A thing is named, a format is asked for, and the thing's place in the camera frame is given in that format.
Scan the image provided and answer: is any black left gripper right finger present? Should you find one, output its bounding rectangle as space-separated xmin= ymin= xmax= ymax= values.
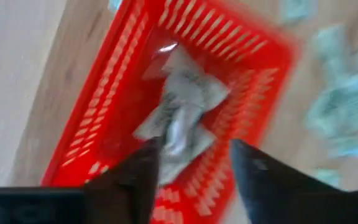
xmin=230 ymin=139 xmax=343 ymax=224

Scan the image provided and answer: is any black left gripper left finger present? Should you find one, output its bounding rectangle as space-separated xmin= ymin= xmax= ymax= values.
xmin=84 ymin=139 xmax=162 ymax=224

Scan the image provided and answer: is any red plastic slotted basket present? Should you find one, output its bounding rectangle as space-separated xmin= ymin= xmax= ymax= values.
xmin=40 ymin=0 xmax=301 ymax=224

